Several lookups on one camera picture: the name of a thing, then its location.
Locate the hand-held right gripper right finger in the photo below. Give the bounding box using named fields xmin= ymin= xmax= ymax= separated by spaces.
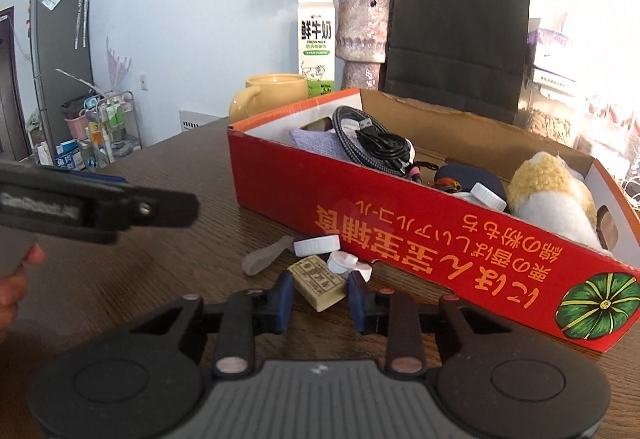
xmin=347 ymin=270 xmax=523 ymax=378

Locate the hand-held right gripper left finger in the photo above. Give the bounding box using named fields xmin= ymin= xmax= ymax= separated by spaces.
xmin=117 ymin=269 xmax=297 ymax=379

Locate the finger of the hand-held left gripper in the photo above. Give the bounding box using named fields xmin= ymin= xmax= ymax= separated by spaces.
xmin=120 ymin=186 xmax=201 ymax=235
xmin=65 ymin=169 xmax=127 ymax=186

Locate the beige soap block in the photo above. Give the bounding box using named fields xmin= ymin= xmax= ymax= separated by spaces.
xmin=291 ymin=255 xmax=347 ymax=313

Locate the red cardboard box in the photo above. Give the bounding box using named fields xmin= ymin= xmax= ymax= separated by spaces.
xmin=226 ymin=88 xmax=640 ymax=354

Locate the black usb cable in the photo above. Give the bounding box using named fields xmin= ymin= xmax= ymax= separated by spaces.
xmin=356 ymin=116 xmax=417 ymax=176

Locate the purple cloth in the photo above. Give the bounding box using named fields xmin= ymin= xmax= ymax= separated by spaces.
xmin=289 ymin=126 xmax=351 ymax=161

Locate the dark blue pouch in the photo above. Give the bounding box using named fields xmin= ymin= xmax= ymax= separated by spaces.
xmin=432 ymin=163 xmax=511 ymax=213

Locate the black white braided cable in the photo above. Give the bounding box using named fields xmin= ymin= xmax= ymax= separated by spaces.
xmin=330 ymin=105 xmax=407 ymax=171

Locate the yellow white plush toy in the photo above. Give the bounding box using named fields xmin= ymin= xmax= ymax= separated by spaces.
xmin=507 ymin=152 xmax=614 ymax=256

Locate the person's left hand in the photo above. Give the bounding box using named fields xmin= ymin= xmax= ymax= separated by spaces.
xmin=0 ymin=243 xmax=47 ymax=341

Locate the metal storage cart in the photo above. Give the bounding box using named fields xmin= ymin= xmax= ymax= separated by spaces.
xmin=55 ymin=89 xmax=139 ymax=170

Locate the grey plastic spoon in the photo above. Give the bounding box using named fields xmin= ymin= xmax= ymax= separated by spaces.
xmin=242 ymin=235 xmax=297 ymax=276

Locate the pink plastic basket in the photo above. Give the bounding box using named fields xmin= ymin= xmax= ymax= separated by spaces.
xmin=64 ymin=114 xmax=89 ymax=141

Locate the white heater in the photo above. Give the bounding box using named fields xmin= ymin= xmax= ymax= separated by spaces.
xmin=179 ymin=109 xmax=227 ymax=133

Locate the grey refrigerator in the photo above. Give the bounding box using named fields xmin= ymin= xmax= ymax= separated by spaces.
xmin=27 ymin=0 xmax=97 ymax=166

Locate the brown door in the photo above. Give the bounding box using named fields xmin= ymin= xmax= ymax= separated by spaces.
xmin=0 ymin=6 xmax=32 ymax=166

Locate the yellow ceramic mug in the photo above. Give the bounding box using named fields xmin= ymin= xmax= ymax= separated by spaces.
xmin=229 ymin=73 xmax=308 ymax=124

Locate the white milk carton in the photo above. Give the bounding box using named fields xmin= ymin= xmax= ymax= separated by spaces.
xmin=297 ymin=0 xmax=337 ymax=97

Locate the pink speckled vase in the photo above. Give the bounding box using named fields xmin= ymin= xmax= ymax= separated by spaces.
xmin=335 ymin=0 xmax=392 ymax=92

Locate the black paper bag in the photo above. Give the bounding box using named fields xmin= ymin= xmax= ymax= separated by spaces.
xmin=384 ymin=0 xmax=532 ymax=125

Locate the stack of purple white boxes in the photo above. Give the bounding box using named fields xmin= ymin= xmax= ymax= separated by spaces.
xmin=527 ymin=16 xmax=582 ymax=106

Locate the shrink-wrapped bottle pack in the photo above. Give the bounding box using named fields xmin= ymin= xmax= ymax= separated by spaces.
xmin=575 ymin=92 xmax=640 ymax=156

